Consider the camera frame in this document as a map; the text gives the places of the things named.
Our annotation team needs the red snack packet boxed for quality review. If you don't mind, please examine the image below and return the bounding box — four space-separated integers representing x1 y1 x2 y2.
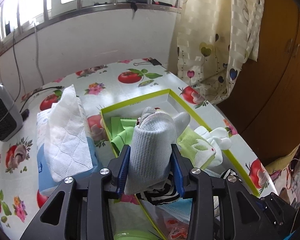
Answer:
163 217 189 240

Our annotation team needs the green plastic jar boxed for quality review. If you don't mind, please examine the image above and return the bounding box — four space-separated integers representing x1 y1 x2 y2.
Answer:
114 230 158 240

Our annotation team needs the black binder clip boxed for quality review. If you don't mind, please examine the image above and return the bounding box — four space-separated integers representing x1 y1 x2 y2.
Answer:
133 58 162 67

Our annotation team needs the blue face mask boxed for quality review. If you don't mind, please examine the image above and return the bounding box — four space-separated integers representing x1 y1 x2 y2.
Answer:
158 198 192 224

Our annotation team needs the grey space heater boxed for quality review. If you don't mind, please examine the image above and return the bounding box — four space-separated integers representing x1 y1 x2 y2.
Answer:
0 83 23 142

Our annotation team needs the lime green cardboard box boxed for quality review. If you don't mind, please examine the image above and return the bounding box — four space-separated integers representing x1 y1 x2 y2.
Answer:
99 88 261 240

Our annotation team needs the blue tissue pack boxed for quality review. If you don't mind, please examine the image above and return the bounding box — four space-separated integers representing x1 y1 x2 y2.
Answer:
37 86 101 196

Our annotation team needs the small black white striped sock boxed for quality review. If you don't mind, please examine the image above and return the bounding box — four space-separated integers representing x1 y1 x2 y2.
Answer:
136 172 180 206

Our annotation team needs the grey sock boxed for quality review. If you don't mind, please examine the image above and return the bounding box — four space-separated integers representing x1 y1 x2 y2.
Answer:
125 107 191 195

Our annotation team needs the brown wooden cabinet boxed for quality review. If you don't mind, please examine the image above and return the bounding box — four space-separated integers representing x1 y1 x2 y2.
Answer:
218 0 300 165

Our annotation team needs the heart pattern curtain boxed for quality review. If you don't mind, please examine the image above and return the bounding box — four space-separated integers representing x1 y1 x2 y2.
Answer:
176 0 264 108

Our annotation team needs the green white cloth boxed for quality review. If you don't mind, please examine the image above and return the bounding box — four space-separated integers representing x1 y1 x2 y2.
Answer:
177 127 216 170

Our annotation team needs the white bunny sock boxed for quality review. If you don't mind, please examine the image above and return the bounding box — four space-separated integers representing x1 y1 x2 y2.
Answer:
194 126 232 168

